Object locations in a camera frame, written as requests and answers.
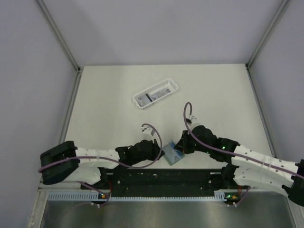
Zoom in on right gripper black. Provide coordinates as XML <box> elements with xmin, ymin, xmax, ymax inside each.
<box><xmin>174</xmin><ymin>129</ymin><xmax>211</xmax><ymax>154</ymax></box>

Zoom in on green card holder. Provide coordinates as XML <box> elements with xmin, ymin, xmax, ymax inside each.
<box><xmin>162</xmin><ymin>141</ymin><xmax>184</xmax><ymax>166</ymax></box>

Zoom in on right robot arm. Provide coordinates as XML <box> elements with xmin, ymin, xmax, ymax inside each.
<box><xmin>174</xmin><ymin>125</ymin><xmax>304</xmax><ymax>206</ymax></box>

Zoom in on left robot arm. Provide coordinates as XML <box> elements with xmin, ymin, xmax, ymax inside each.
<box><xmin>38</xmin><ymin>139</ymin><xmax>164</xmax><ymax>188</ymax></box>

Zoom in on card in basket left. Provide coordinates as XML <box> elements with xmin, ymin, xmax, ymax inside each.
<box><xmin>136</xmin><ymin>94</ymin><xmax>152</xmax><ymax>107</ymax></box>

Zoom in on card in basket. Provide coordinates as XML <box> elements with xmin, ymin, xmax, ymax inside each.
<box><xmin>136</xmin><ymin>94</ymin><xmax>152</xmax><ymax>107</ymax></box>
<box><xmin>151</xmin><ymin>88</ymin><xmax>171</xmax><ymax>101</ymax></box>

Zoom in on card in basket right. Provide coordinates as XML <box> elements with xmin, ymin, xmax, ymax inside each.
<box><xmin>151</xmin><ymin>88</ymin><xmax>171</xmax><ymax>101</ymax></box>

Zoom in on white plastic basket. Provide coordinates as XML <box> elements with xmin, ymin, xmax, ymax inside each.
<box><xmin>133</xmin><ymin>78</ymin><xmax>179</xmax><ymax>110</ymax></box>

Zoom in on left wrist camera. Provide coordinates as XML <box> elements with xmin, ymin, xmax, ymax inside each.
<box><xmin>141</xmin><ymin>125</ymin><xmax>155</xmax><ymax>137</ymax></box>

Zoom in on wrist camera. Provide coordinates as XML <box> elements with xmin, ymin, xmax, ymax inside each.
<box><xmin>186</xmin><ymin>115</ymin><xmax>201</xmax><ymax>128</ymax></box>
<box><xmin>141</xmin><ymin>125</ymin><xmax>155</xmax><ymax>137</ymax></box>

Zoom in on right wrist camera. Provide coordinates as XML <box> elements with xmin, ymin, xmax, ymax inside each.
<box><xmin>186</xmin><ymin>115</ymin><xmax>201</xmax><ymax>128</ymax></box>

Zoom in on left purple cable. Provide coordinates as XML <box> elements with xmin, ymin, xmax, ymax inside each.
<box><xmin>38</xmin><ymin>123</ymin><xmax>164</xmax><ymax>206</ymax></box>

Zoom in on purple cable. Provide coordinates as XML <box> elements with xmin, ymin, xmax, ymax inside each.
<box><xmin>183</xmin><ymin>102</ymin><xmax>304</xmax><ymax>205</ymax></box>
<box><xmin>38</xmin><ymin>123</ymin><xmax>164</xmax><ymax>206</ymax></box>

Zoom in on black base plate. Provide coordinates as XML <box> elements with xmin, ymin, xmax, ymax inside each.
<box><xmin>93</xmin><ymin>169</ymin><xmax>239</xmax><ymax>198</ymax></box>

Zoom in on white cable duct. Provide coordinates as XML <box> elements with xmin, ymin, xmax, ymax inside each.
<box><xmin>48</xmin><ymin>189</ymin><xmax>238</xmax><ymax>201</ymax></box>

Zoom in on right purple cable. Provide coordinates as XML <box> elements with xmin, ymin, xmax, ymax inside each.
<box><xmin>183</xmin><ymin>102</ymin><xmax>304</xmax><ymax>205</ymax></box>

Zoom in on left aluminium frame post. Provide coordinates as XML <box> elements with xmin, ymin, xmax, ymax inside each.
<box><xmin>35</xmin><ymin>0</ymin><xmax>81</xmax><ymax>72</ymax></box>

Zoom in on aluminium frame post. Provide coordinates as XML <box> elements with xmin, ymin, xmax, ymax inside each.
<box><xmin>246</xmin><ymin>0</ymin><xmax>292</xmax><ymax>70</ymax></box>
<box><xmin>35</xmin><ymin>0</ymin><xmax>81</xmax><ymax>72</ymax></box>

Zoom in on right aluminium frame post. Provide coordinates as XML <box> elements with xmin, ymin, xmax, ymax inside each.
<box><xmin>246</xmin><ymin>0</ymin><xmax>292</xmax><ymax>70</ymax></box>

